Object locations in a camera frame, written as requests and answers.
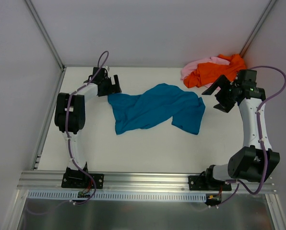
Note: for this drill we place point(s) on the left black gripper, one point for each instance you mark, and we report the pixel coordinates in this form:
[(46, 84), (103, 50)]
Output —
[(110, 86)]

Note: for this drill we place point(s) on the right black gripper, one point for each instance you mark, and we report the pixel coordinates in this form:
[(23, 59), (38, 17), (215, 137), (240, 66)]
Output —
[(224, 96)]

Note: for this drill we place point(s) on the teal blue t shirt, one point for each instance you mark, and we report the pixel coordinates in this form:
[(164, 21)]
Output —
[(156, 105)]

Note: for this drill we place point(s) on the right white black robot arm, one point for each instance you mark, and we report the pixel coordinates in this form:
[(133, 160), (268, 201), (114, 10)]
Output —
[(256, 160)]

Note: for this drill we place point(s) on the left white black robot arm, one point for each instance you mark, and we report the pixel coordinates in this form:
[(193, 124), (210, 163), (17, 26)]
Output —
[(70, 118)]

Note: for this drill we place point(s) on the orange t shirt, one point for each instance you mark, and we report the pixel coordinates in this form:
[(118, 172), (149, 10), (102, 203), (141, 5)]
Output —
[(237, 63)]

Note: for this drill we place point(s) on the pink t shirt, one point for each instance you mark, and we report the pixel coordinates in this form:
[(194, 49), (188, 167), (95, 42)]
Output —
[(203, 72)]

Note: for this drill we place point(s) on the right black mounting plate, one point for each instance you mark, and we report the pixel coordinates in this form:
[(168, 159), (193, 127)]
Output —
[(204, 183)]

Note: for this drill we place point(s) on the black mounting plate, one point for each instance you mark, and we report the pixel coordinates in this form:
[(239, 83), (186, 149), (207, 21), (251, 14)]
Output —
[(80, 180), (204, 183)]

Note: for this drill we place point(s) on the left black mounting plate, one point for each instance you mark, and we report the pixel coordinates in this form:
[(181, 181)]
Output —
[(80, 180)]

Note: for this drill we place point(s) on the left aluminium corner post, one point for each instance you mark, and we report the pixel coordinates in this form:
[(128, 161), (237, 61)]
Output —
[(38, 21)]

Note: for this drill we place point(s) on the aluminium corner post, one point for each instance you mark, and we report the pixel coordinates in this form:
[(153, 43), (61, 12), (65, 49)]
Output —
[(257, 27), (38, 21)]

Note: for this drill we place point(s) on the right aluminium corner post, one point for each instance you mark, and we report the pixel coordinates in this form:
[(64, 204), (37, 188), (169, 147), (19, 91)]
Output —
[(257, 27)]

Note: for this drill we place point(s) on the white slotted cable duct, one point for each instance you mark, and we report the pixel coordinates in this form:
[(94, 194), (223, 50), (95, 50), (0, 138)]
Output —
[(119, 196)]

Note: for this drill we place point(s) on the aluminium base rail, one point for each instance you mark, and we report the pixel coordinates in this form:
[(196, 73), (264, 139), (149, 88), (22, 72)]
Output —
[(113, 181)]

